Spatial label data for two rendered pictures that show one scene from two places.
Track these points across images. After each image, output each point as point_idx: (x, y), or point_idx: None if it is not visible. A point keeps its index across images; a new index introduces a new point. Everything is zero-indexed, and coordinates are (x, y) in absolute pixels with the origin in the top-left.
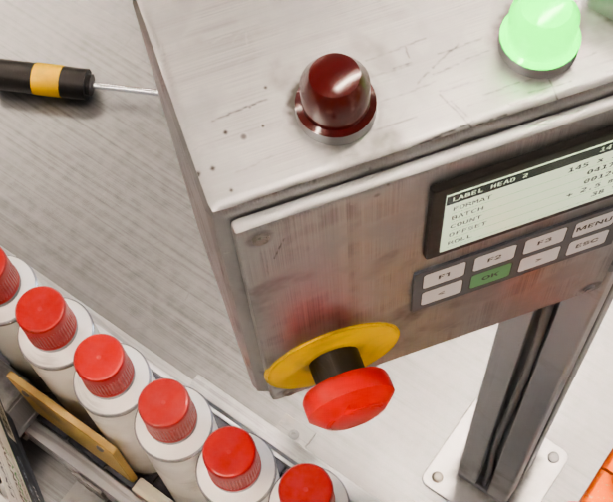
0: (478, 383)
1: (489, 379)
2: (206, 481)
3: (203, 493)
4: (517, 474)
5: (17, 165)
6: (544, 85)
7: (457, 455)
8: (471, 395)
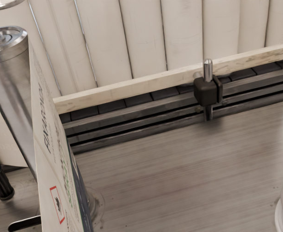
0: (90, 62)
1: None
2: None
3: None
4: (122, 19)
5: None
6: None
7: None
8: (91, 65)
